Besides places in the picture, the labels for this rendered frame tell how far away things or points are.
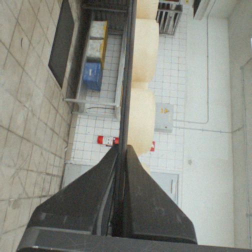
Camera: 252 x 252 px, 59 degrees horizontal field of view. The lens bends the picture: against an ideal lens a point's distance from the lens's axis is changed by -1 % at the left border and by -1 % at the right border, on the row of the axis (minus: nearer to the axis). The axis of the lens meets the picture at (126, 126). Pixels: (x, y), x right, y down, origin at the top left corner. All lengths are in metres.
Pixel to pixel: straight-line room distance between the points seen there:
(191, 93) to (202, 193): 1.87
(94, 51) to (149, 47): 3.93
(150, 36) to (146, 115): 0.06
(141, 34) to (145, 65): 0.02
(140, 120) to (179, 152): 4.06
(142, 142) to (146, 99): 0.03
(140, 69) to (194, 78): 4.59
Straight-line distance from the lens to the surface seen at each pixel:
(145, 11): 0.21
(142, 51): 0.17
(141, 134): 0.15
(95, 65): 3.94
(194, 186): 4.22
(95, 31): 4.34
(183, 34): 5.28
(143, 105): 0.15
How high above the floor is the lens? 1.03
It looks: level
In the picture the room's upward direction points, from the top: 96 degrees clockwise
